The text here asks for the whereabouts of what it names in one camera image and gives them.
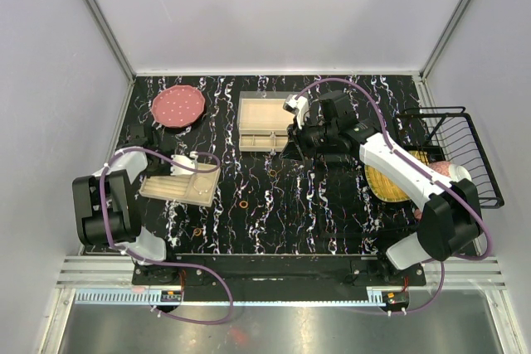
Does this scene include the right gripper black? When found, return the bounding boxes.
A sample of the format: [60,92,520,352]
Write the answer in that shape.
[280,115,338,162]

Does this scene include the beige jewelry box with drawers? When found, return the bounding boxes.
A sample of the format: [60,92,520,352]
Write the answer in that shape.
[237,91,298,154]

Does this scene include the beige jewelry tray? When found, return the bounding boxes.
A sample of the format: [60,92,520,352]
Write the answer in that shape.
[139,169,221,207]

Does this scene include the silver bracelet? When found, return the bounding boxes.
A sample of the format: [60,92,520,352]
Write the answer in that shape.
[192,177,212,196]

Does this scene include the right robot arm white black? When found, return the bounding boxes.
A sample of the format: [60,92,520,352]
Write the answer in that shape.
[282,91,481,285]

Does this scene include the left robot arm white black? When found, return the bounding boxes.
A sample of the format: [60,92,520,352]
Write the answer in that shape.
[72,152,179,284]

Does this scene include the pink dotted plate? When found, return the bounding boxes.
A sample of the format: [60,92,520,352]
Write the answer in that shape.
[151,85,206,129]

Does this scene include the yellow woven bamboo plate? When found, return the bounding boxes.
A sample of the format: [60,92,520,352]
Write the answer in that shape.
[364,150,430,206]

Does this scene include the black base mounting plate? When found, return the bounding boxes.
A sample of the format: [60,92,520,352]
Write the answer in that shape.
[132,255,426,304]

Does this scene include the pink patterned cup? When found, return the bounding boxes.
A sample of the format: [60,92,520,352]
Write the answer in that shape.
[414,209,422,221]

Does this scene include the pink floral ceramic bowl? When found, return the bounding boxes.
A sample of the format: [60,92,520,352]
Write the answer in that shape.
[428,161,472,182]

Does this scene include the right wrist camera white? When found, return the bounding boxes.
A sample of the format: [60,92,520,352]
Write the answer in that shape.
[283,95,309,129]

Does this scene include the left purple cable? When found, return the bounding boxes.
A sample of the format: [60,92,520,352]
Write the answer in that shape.
[98,146,236,324]

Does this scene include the purple cable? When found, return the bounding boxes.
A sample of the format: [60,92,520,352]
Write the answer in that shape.
[290,77,494,317]
[98,146,236,324]

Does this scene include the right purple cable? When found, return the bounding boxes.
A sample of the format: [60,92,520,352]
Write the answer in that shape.
[290,77,494,317]

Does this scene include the black wire dish rack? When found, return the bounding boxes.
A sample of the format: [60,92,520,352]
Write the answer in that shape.
[314,105,505,243]

